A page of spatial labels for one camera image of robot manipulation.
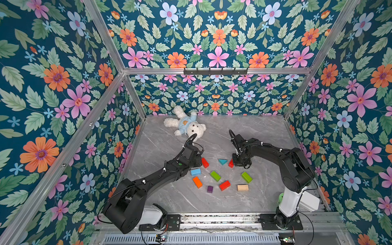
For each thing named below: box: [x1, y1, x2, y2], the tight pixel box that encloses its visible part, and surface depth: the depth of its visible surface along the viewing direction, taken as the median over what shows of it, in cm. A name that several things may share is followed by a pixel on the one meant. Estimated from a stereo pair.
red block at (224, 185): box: [218, 180, 231, 192], surface depth 86 cm
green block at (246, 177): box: [241, 171, 253, 184], surface depth 88 cm
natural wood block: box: [237, 184, 249, 191], surface depth 84 cm
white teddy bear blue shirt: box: [163, 105, 207, 138], surface depth 108 cm
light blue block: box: [190, 168, 202, 177], surface depth 90 cm
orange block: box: [192, 176, 203, 189], surface depth 88 cm
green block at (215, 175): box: [210, 170, 222, 183], surface depth 90 cm
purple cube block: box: [206, 185, 214, 194], surface depth 84 cm
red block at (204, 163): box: [201, 157, 210, 169], surface depth 95 cm
